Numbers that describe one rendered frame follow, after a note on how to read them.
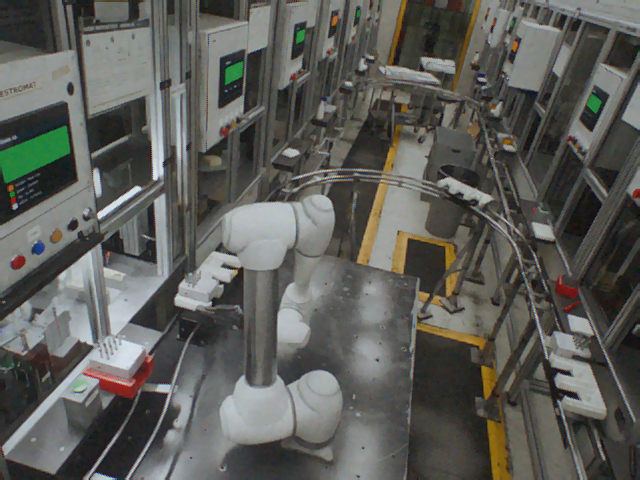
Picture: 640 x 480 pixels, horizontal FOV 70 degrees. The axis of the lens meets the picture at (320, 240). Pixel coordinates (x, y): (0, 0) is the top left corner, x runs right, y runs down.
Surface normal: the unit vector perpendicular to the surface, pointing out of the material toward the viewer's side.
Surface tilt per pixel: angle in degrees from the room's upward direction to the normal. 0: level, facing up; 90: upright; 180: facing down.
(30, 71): 90
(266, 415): 69
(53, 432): 0
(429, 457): 0
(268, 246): 78
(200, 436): 0
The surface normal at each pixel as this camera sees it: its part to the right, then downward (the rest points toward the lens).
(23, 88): 0.96, 0.24
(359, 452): 0.14, -0.84
